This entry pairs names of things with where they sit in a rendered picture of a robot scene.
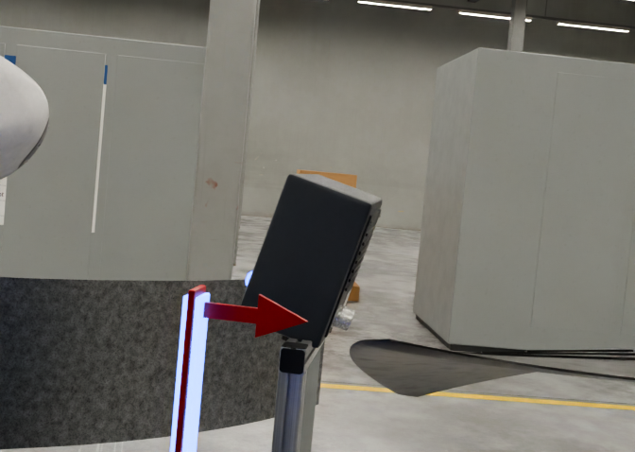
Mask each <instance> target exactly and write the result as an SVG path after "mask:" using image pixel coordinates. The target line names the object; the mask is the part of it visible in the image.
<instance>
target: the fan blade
mask: <svg viewBox="0 0 635 452"><path fill-rule="evenodd" d="M350 356H351V359H352V361H353V362H354V363H355V365H356V366H357V367H358V368H359V369H361V370H362V371H363V372H364V373H365V374H367V375H368V376H370V377H371V378H372V379H374V380H375V381H377V382H378V383H380V384H381V385H383V386H384V387H386V388H388V389H389V390H391V391H393V392H395V393H397V394H400V395H406V396H413V397H420V396H424V395H426V394H430V393H434V392H438V391H445V390H448V389H452V388H457V387H461V386H466V385H470V384H474V383H479V382H483V381H488V380H492V379H498V378H503V377H508V376H513V375H519V374H530V373H535V372H540V373H548V374H562V375H570V376H578V377H587V378H595V379H604V380H613V381H623V382H632V383H635V349H634V350H633V349H628V348H609V349H581V350H526V351H524V352H481V353H472V352H453V351H447V350H442V349H438V348H432V347H427V346H422V345H418V344H413V343H408V342H403V341H398V340H395V339H364V340H360V341H357V342H356V343H355V344H353V345H352V346H351V348H350Z"/></svg>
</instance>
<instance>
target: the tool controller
mask: <svg viewBox="0 0 635 452"><path fill-rule="evenodd" d="M381 205H382V199H381V198H379V197H377V196H374V195H371V194H370V193H367V192H364V191H362V190H359V189H356V188H354V187H351V186H348V185H346V184H344V183H340V182H337V181H334V180H332V179H329V178H326V177H324V176H321V175H318V174H295V173H292V174H289V175H288V176H287V178H286V180H285V183H284V186H283V190H282V193H281V195H280V198H279V200H278V203H277V206H276V209H275V211H274V214H273V217H272V219H271V221H270V224H269V227H268V229H267V232H266V237H265V239H264V242H263V245H262V248H261V250H260V252H259V255H258V257H257V260H256V263H255V266H254V268H253V271H252V274H251V276H250V278H249V283H248V286H247V288H246V291H245V294H244V296H243V299H242V302H241V304H240V305H243V306H252V307H258V298H259V294H262V295H264V296H266V297H267V298H268V299H270V300H272V301H273V302H275V303H277V304H279V305H281V306H283V307H285V308H286V309H288V310H290V311H292V312H294V313H295V314H297V315H299V316H301V317H302V318H304V319H306V320H307V321H308V322H305V323H302V324H299V325H295V326H292V327H289V328H285V329H283V330H280V331H276V332H275V333H278V334H280V335H282V339H283V340H285V341H287V340H288V339H289V338H291V339H298V342H301V341H302V340H303V339H304V340H311V341H312V347H314V348H318V347H319V346H320V345H321V343H322V342H323V341H324V340H325V338H327V336H328V335H329V333H331V332H332V330H333V327H337V328H340V329H342V330H345V331H348V328H349V326H350V325H351V322H352V318H353V316H354V313H355V311H354V309H351V308H348V307H347V305H348V304H347V301H348V298H349V296H350V293H351V290H352V286H353V283H354V281H355V278H356V277H357V275H358V271H359V269H360V268H361V263H362V261H363V260H364V255H365V253H366V252H367V247H368V245H369V241H370V239H371V237H372V233H373V231H374V229H375V227H376V226H375V225H376V223H377V220H378V217H381V210H382V209H380V208H381Z"/></svg>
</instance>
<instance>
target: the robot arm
mask: <svg viewBox="0 0 635 452"><path fill-rule="evenodd" d="M48 122H49V109H48V103H47V100H46V97H45V95H44V93H43V90H42V89H41V87H40V86H39V85H38V84H37V83H36V82H35V81H34V80H33V79H32V78H31V77H30V76H29V75H28V74H26V73H25V72H24V71H23V70H21V69H20V68H18V67H17V66H16V65H14V64H13V63H11V62H10V61H7V60H6V59H4V58H3V57H1V56H0V180H2V179H4V178H6V177H7V176H8V175H10V174H12V173H13V172H15V171H16V170H17V169H19V168H20V167H21V166H23V165H24V164H25V163H27V162H28V160H29V159H30V158H31V157H32V155H33V154H34V153H35V152H36V150H37V149H38V148H39V146H40V145H41V143H42V141H43V138H44V137H45V135H46V131H47V130H48V127H49V125H48Z"/></svg>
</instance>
